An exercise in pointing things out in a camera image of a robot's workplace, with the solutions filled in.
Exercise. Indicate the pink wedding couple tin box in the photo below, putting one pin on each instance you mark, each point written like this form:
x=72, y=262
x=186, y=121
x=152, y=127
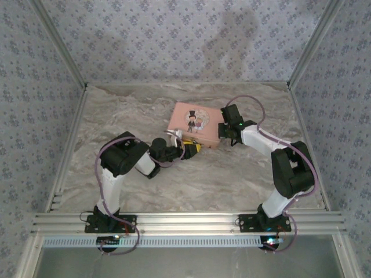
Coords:
x=185, y=113

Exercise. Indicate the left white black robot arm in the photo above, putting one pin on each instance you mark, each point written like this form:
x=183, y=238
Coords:
x=114, y=188

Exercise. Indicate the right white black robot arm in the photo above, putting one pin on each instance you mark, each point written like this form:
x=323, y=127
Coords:
x=292, y=173

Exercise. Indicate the left small control board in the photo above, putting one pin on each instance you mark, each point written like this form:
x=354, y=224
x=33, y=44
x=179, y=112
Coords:
x=108, y=240

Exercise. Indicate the small control board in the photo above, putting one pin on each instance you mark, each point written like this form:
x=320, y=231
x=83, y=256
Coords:
x=271, y=242
x=108, y=240

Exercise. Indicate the grey metal panel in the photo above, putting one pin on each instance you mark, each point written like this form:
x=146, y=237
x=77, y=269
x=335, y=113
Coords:
x=188, y=263

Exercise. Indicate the right small control board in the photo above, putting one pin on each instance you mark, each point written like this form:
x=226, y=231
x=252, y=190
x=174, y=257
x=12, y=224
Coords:
x=271, y=242

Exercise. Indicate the wide aluminium base rail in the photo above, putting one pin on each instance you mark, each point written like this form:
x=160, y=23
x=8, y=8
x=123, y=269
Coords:
x=188, y=223

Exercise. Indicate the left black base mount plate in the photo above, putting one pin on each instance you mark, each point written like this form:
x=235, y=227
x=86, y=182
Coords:
x=130, y=224

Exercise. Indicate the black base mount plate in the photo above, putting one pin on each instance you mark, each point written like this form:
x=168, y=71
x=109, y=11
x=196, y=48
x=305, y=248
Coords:
x=130, y=224
x=246, y=223

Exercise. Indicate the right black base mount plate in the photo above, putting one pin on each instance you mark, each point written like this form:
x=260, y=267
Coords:
x=246, y=223

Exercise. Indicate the aluminium frame post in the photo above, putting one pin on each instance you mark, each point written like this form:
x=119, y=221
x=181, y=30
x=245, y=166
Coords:
x=316, y=43
x=59, y=43

